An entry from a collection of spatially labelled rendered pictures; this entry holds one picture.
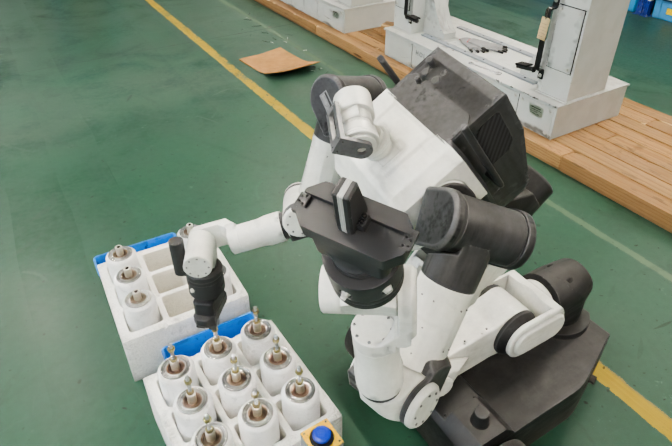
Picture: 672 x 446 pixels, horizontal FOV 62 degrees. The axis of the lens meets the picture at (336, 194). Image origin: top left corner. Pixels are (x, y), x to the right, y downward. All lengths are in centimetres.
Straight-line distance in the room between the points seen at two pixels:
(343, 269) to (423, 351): 34
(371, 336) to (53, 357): 145
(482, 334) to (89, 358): 123
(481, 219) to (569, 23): 215
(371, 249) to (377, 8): 402
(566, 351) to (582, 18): 162
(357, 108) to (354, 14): 348
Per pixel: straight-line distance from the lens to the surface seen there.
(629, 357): 208
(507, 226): 86
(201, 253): 129
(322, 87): 114
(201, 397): 149
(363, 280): 60
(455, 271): 85
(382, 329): 78
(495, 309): 158
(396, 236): 53
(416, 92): 102
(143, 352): 182
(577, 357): 177
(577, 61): 293
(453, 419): 151
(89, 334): 209
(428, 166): 92
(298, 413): 147
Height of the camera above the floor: 143
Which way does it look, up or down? 34 degrees down
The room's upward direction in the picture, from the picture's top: straight up
